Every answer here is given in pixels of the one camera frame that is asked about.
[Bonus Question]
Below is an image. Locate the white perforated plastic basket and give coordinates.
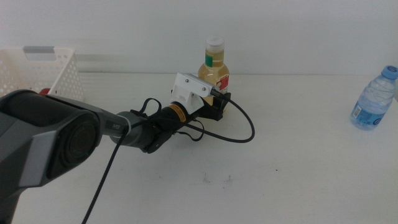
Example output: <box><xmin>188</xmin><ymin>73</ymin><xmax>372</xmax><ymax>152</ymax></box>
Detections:
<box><xmin>0</xmin><ymin>46</ymin><xmax>85</xmax><ymax>102</ymax></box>

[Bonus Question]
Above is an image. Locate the clear water bottle blue cap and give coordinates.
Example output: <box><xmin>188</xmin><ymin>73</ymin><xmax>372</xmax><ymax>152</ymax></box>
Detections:
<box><xmin>349</xmin><ymin>65</ymin><xmax>398</xmax><ymax>131</ymax></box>

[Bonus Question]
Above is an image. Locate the yellow tea bottle white cap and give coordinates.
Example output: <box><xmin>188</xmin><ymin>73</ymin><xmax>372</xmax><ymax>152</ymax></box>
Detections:
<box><xmin>198</xmin><ymin>35</ymin><xmax>230</xmax><ymax>113</ymax></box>

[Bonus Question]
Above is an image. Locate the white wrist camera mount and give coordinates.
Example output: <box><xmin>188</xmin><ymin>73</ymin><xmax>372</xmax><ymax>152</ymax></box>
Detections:
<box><xmin>169</xmin><ymin>72</ymin><xmax>216</xmax><ymax>114</ymax></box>

